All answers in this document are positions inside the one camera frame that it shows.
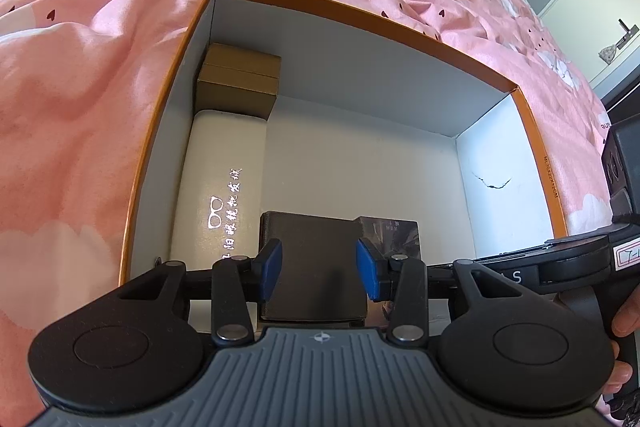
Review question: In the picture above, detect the metal door handle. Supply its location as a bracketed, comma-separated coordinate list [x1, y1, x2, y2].
[616, 19, 640, 52]

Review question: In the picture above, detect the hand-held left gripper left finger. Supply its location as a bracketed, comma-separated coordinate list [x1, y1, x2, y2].
[115, 238, 284, 348]

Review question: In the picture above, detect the gold box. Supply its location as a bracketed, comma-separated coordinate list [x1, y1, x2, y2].
[196, 43, 282, 120]

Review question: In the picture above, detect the pink printed duvet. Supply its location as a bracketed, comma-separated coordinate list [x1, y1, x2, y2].
[0, 0, 618, 413]

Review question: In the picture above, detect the cream glasses case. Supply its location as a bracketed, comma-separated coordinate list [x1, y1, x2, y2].
[167, 108, 269, 333]

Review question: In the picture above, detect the dark grey box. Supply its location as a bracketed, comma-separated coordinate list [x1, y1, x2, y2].
[257, 210, 366, 328]

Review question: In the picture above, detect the orange cardboard box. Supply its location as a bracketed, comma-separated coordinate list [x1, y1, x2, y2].
[117, 0, 571, 288]

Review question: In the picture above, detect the person's right hand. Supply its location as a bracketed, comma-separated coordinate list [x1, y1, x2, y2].
[605, 299, 640, 400]

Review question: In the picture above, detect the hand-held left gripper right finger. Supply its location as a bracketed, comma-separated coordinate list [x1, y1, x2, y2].
[355, 238, 548, 348]

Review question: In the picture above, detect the dark patterned box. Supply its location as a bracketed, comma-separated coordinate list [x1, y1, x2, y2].
[354, 216, 421, 328]

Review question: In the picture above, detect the dark cabinet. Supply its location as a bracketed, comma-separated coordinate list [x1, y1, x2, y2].
[597, 89, 640, 122]

